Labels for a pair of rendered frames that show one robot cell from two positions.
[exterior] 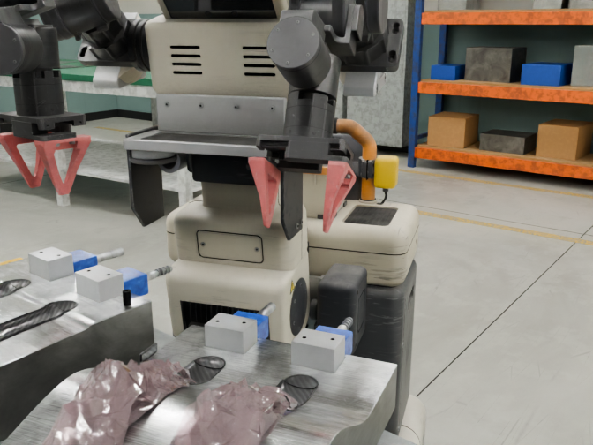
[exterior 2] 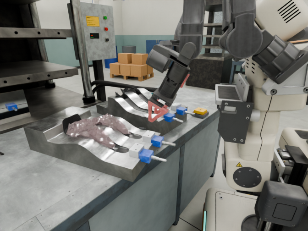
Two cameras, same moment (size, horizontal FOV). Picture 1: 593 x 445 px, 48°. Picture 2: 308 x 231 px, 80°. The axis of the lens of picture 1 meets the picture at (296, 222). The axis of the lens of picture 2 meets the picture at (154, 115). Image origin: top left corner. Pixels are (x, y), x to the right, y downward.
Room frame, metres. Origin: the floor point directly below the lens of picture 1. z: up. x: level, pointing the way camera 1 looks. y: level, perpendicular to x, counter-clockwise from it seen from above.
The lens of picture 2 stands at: (0.72, -0.58, 1.25)
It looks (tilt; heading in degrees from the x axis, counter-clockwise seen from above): 23 degrees down; 90
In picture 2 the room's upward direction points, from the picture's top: straight up
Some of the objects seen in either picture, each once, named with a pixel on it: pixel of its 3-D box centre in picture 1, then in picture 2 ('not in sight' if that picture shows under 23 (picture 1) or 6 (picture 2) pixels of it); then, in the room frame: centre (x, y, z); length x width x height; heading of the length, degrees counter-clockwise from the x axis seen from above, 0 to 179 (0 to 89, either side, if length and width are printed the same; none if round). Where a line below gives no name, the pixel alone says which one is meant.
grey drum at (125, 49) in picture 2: not in sight; (129, 57); (-0.31, 7.46, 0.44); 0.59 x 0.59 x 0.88
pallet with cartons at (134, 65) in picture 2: not in sight; (131, 65); (0.00, 5.50, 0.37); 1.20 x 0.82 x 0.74; 152
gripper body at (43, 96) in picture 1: (39, 98); not in sight; (0.84, 0.32, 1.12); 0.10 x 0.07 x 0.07; 51
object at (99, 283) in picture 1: (131, 282); (171, 118); (0.80, 0.21, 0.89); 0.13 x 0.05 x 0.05; 140
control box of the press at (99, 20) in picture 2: not in sight; (101, 96); (0.23, 1.05, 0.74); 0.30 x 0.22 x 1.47; 50
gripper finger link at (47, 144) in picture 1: (54, 156); not in sight; (0.83, 0.31, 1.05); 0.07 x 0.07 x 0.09; 51
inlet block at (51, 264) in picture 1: (83, 263); (183, 111); (0.87, 0.30, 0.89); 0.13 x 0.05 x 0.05; 140
